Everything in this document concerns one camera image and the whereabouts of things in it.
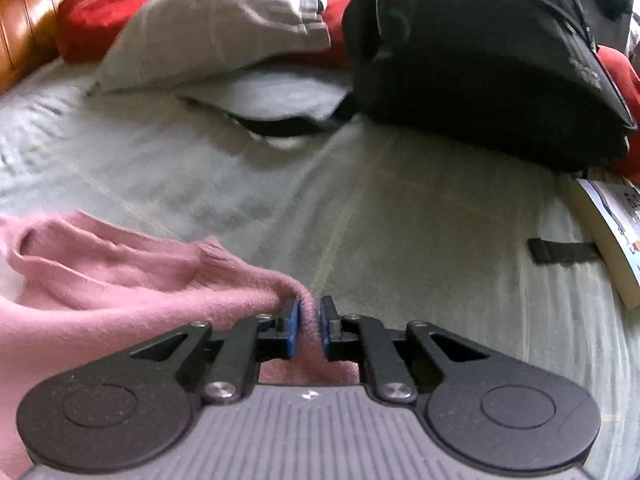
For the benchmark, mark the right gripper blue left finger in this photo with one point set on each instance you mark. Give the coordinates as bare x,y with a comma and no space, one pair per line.
236,355

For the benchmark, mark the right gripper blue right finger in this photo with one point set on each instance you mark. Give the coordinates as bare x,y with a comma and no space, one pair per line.
375,349

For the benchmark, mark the pink and white sweater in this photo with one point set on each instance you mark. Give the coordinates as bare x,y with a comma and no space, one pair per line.
75,289

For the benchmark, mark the green plaid bed blanket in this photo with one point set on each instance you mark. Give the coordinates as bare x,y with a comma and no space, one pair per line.
389,223

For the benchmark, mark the black pen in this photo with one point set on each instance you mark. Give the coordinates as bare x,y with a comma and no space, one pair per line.
548,252

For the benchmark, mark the paperback book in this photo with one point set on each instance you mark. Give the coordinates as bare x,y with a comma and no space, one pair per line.
610,213

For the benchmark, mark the black backpack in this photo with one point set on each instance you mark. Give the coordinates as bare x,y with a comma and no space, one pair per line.
480,60

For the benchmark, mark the grey pillow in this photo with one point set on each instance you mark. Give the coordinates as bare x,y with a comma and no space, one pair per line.
170,42

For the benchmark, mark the red quilt behind backpack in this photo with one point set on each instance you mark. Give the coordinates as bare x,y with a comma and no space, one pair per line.
620,100

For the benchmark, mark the red pillow at headboard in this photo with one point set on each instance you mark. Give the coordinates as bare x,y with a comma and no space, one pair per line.
86,29

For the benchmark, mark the wooden headboard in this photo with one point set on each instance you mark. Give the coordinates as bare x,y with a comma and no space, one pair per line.
28,29

